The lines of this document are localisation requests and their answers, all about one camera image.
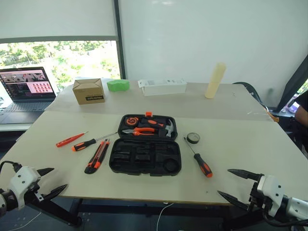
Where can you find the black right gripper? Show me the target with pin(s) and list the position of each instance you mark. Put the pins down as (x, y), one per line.
(253, 197)

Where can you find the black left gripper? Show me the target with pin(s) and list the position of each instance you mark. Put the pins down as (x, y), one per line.
(36, 196)

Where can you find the orange black screwdriver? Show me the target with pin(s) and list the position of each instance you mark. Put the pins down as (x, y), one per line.
(203, 164)
(83, 145)

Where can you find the black electrical tape roll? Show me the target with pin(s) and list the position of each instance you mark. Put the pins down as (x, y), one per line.
(190, 140)

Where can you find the black tool case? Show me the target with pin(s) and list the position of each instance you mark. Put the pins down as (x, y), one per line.
(125, 166)

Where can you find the open black laptop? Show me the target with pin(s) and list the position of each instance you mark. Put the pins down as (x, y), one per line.
(26, 96)

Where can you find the black chair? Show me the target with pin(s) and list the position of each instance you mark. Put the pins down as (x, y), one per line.
(258, 96)

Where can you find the brown cardboard box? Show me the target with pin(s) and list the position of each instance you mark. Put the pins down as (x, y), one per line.
(89, 92)

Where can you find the person in dark clothes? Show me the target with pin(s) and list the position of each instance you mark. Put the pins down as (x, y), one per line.
(302, 113)

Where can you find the orange black tape measure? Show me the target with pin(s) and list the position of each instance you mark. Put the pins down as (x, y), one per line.
(131, 121)

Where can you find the cream cylindrical roll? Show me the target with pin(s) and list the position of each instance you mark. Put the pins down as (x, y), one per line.
(214, 81)

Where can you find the green plastic block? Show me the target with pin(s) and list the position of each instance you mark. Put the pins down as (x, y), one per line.
(118, 85)

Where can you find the black slanted beam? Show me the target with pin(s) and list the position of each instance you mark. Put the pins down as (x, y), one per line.
(294, 81)

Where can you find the long white carton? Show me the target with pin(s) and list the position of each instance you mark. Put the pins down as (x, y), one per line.
(163, 89)

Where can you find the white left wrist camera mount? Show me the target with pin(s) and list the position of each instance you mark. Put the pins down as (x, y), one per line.
(22, 179)

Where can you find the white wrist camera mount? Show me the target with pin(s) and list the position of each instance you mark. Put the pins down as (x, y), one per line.
(22, 179)
(270, 192)

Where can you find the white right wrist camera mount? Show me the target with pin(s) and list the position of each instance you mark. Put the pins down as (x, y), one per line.
(270, 192)

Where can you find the black table frame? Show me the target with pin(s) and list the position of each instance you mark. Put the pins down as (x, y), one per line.
(120, 208)

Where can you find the black window frame post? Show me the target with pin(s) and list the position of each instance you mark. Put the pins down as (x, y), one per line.
(119, 36)

